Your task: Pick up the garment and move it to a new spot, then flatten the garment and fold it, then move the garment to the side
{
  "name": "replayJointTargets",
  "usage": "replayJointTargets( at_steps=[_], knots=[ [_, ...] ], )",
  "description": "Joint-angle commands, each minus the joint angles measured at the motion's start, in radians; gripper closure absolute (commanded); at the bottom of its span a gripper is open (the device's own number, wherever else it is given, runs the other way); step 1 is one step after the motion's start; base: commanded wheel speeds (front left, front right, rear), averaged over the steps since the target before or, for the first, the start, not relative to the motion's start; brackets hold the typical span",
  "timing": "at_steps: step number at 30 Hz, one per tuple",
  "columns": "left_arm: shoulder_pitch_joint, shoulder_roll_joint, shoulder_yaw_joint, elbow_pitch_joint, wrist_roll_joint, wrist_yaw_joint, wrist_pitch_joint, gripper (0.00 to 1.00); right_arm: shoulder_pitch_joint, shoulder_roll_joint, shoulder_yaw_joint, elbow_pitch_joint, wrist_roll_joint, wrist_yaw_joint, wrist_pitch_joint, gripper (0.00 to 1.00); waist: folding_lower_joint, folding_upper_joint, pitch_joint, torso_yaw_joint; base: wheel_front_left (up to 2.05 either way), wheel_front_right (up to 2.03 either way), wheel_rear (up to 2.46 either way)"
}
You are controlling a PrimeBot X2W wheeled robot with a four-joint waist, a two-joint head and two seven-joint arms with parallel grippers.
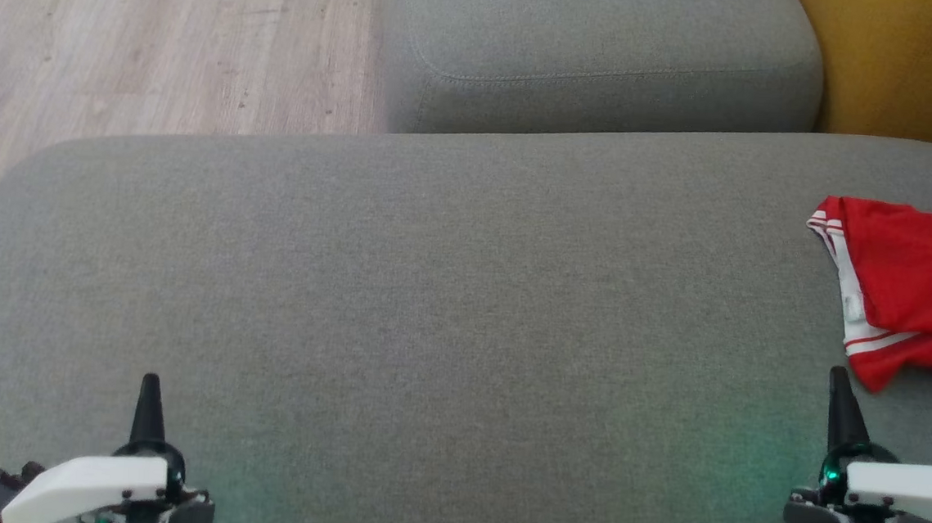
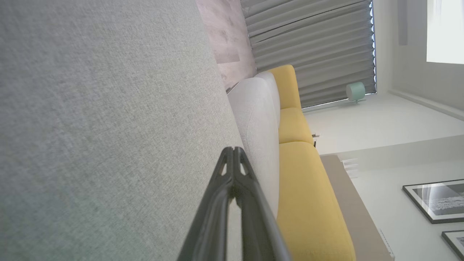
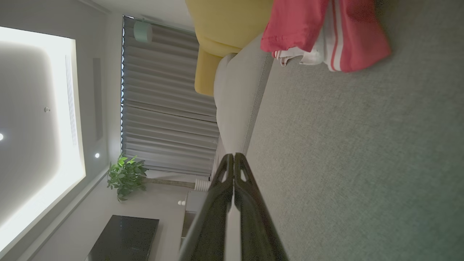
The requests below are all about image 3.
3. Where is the black flat television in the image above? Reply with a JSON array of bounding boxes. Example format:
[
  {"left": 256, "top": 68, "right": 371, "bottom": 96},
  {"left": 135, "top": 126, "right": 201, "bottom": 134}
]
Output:
[{"left": 85, "top": 215, "right": 160, "bottom": 261}]

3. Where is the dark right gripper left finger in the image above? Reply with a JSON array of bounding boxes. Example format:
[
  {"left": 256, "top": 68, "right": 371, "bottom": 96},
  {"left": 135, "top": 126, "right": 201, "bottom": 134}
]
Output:
[{"left": 178, "top": 153, "right": 235, "bottom": 261}]

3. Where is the grey pleated curtain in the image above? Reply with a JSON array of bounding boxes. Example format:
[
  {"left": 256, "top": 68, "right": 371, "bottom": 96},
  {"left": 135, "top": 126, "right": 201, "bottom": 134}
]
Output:
[{"left": 121, "top": 15, "right": 220, "bottom": 178}]

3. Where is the green plant with brown trunk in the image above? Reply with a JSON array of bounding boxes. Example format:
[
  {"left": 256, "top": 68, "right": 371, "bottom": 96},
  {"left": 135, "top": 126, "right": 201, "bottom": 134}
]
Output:
[{"left": 107, "top": 154, "right": 196, "bottom": 202}]

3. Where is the red jersey with white trim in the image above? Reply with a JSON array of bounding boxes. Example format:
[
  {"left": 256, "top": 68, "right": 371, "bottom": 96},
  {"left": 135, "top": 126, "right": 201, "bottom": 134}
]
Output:
[{"left": 260, "top": 0, "right": 392, "bottom": 73}]

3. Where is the pale grey TV cabinet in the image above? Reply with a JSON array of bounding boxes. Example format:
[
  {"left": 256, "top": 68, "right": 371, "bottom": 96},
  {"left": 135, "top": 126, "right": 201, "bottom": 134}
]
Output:
[{"left": 179, "top": 190, "right": 209, "bottom": 254}]

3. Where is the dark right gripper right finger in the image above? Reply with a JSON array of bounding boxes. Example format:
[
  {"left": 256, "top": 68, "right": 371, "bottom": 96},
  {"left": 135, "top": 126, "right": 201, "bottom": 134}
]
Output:
[{"left": 234, "top": 153, "right": 289, "bottom": 261}]

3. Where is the yellow sofa end rest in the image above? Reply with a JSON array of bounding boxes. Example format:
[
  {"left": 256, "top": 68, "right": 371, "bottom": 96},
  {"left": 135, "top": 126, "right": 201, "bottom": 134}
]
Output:
[{"left": 194, "top": 47, "right": 225, "bottom": 96}]

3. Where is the pale round wall device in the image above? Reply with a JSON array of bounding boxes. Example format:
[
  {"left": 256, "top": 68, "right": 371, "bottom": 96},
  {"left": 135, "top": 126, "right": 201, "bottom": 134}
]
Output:
[{"left": 133, "top": 20, "right": 153, "bottom": 44}]

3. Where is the grey fabric sofa chaise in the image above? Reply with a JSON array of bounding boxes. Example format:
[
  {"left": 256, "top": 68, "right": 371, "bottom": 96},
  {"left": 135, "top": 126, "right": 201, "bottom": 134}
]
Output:
[{"left": 246, "top": 0, "right": 464, "bottom": 261}]

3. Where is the wide yellow sofa back cushion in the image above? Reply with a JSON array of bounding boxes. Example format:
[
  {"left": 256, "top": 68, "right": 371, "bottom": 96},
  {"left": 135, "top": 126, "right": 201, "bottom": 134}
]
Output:
[{"left": 186, "top": 0, "right": 274, "bottom": 57}]

